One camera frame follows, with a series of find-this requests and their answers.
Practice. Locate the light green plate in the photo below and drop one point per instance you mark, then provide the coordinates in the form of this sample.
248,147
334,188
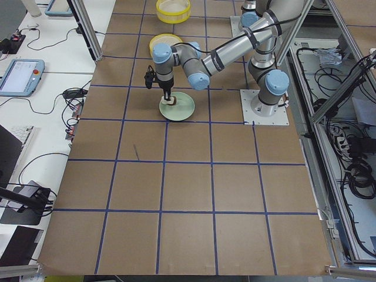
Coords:
183,109

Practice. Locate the black power adapter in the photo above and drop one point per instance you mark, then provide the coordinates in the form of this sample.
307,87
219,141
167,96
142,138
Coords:
74,93

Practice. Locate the brown steamed bun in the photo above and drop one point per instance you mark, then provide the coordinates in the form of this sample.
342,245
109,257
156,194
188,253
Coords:
174,100

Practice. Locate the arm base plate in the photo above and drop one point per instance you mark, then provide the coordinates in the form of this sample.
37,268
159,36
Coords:
237,24
256,113

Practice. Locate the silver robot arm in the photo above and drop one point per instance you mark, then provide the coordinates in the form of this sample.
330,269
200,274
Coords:
262,22

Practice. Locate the white steamed bun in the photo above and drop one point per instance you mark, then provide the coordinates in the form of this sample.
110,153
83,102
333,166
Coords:
171,101

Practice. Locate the yellow steamer layer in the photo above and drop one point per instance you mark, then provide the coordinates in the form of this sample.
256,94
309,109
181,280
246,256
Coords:
173,11
167,38

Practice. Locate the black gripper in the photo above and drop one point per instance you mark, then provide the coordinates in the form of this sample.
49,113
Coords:
165,85

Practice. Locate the aluminium frame post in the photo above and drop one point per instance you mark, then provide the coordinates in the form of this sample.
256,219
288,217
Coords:
84,24

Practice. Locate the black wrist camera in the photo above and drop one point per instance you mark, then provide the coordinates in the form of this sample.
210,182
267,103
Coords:
149,77

